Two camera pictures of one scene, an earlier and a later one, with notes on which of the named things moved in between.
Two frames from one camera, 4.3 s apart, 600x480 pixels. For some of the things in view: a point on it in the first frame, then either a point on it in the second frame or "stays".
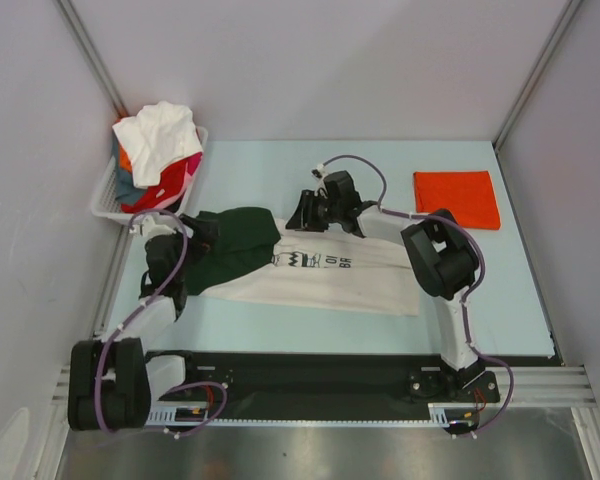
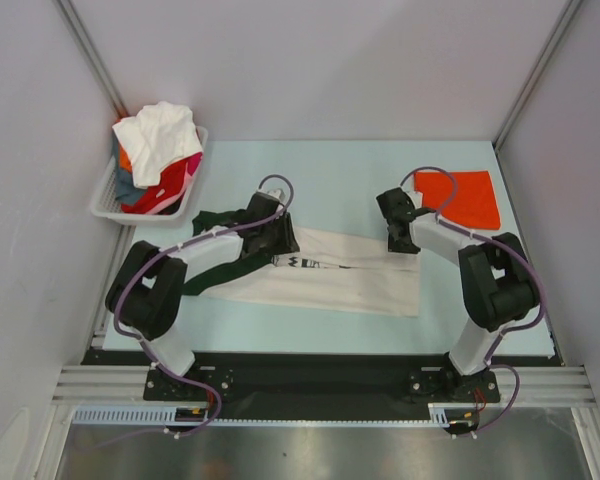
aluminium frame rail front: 535,386 stays
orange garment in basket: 125,160 stays
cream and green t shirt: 248,254 stays
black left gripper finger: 205,232 → 285,238
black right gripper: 309,211 → 400,240
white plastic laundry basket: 105,204 stays
